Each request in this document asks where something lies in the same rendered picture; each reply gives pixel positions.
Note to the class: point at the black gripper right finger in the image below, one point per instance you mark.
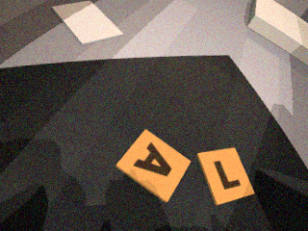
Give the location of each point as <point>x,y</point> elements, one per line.
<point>284,199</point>

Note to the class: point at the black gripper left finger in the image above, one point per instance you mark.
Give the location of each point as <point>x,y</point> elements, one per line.
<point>25,211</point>

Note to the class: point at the cream flat rectangular block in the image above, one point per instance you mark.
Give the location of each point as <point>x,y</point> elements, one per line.
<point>280,26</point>

